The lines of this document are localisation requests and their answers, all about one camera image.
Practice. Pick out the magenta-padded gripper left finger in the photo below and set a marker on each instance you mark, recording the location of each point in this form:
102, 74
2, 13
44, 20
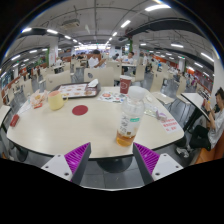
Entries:
77, 158

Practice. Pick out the person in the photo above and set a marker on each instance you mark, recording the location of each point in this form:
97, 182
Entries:
129, 59
215, 128
94, 61

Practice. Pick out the red sauce packet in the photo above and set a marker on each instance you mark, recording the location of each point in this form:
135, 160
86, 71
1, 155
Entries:
38, 105

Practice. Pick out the neighbouring white table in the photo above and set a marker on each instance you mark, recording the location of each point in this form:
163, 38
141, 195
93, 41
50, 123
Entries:
196, 101

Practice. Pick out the flat round red coaster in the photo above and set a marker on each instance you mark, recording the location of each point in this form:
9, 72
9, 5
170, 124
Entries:
80, 110

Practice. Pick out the white paper with red print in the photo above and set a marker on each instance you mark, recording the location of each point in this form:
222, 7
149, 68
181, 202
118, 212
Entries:
170, 125

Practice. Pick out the white paper napkin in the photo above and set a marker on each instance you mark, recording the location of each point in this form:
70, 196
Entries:
93, 83

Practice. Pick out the yellow mug pink inside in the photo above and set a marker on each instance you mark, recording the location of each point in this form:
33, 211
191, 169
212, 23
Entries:
55, 100

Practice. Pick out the colourful sticker sheet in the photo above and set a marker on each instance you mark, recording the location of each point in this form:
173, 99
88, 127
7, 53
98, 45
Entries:
110, 97

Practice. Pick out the ceiling strip lights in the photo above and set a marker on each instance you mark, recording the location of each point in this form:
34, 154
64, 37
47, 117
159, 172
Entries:
156, 7

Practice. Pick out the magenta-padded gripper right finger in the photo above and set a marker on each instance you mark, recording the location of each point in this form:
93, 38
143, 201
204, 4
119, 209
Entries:
146, 158

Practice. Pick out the ceiling air conditioner unit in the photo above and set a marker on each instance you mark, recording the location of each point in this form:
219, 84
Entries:
70, 23

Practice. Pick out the clear tea bottle white cap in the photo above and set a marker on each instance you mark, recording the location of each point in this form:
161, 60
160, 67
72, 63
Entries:
130, 120

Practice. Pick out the paper snack bag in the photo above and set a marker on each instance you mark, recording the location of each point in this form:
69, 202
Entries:
38, 97

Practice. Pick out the red paper cup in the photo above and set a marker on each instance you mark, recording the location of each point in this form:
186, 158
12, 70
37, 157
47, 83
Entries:
125, 85

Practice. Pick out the dark tray with paper menu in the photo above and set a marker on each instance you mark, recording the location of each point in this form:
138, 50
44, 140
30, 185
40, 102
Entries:
71, 90

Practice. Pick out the white card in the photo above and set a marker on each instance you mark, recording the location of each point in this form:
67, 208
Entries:
25, 107

